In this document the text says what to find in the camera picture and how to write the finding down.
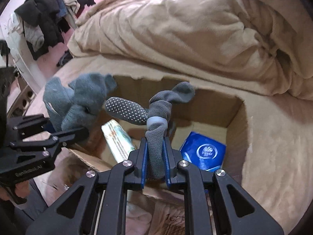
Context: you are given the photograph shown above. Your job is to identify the dark shoes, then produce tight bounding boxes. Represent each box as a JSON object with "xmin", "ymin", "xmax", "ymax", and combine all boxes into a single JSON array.
[{"xmin": 57, "ymin": 50, "xmax": 74, "ymax": 67}]

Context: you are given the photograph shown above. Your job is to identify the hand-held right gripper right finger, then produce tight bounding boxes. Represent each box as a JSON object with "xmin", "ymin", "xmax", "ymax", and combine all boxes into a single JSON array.
[{"xmin": 163, "ymin": 137, "xmax": 284, "ymax": 235}]

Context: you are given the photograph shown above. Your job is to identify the beige garment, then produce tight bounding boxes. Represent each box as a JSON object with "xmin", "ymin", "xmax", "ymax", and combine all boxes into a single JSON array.
[{"xmin": 62, "ymin": 0, "xmax": 81, "ymax": 23}]

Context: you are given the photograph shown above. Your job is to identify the blue-grey sock bundle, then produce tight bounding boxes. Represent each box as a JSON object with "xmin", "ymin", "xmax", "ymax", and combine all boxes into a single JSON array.
[{"xmin": 43, "ymin": 73, "xmax": 118, "ymax": 133}]

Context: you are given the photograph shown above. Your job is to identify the beige duvet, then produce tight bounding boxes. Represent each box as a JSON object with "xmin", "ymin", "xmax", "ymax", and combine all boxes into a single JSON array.
[{"xmin": 67, "ymin": 0, "xmax": 313, "ymax": 101}]

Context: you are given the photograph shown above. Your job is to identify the person's left hand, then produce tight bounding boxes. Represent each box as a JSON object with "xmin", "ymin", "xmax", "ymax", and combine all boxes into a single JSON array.
[{"xmin": 0, "ymin": 180, "xmax": 30, "ymax": 202}]

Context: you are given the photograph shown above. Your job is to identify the grey knotted dotted sock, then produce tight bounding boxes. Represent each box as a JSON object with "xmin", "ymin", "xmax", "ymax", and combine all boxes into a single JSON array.
[{"xmin": 105, "ymin": 81, "xmax": 195, "ymax": 181}]

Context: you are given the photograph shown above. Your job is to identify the black jacket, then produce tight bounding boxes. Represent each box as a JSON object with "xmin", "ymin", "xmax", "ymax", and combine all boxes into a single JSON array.
[{"xmin": 14, "ymin": 0, "xmax": 64, "ymax": 61}]

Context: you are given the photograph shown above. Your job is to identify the cardboard box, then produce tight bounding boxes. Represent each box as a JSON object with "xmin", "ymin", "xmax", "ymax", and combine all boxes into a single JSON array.
[{"xmin": 65, "ymin": 75, "xmax": 248, "ymax": 235}]

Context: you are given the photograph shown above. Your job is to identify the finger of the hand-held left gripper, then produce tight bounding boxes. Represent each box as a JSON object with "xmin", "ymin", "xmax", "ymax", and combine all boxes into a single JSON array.
[
  {"xmin": 13, "ymin": 114, "xmax": 50, "ymax": 138},
  {"xmin": 10, "ymin": 127, "xmax": 90, "ymax": 161}
]

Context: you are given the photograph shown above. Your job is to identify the green and white packet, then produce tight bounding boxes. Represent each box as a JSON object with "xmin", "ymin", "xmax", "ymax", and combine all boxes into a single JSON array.
[{"xmin": 101, "ymin": 119, "xmax": 137, "ymax": 163}]

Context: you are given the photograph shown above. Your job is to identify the blue tissue packet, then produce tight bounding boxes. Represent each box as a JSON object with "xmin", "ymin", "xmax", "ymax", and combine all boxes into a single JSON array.
[{"xmin": 180, "ymin": 131, "xmax": 227, "ymax": 194}]

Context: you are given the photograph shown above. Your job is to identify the grey garment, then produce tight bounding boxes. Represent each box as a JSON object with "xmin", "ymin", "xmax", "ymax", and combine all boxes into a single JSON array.
[{"xmin": 24, "ymin": 26, "xmax": 45, "ymax": 52}]

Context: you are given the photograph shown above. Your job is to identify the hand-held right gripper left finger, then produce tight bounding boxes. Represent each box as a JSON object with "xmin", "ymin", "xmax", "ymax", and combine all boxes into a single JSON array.
[{"xmin": 26, "ymin": 137, "xmax": 147, "ymax": 235}]

